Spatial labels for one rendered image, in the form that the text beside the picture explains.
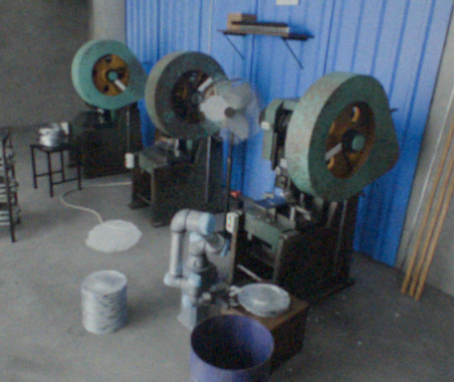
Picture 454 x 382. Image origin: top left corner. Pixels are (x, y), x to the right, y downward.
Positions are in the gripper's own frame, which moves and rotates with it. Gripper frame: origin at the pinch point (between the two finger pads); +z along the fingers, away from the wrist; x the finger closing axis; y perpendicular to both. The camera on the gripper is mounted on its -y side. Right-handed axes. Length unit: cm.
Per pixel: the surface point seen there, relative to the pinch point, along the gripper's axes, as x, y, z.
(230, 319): -3.4, -23.9, -16.3
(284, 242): -22, 26, 39
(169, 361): 42, 3, -41
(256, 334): 0.6, -34.0, -4.7
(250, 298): 0.8, -1.7, 5.5
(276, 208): -36, 50, 43
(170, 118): -74, 178, -8
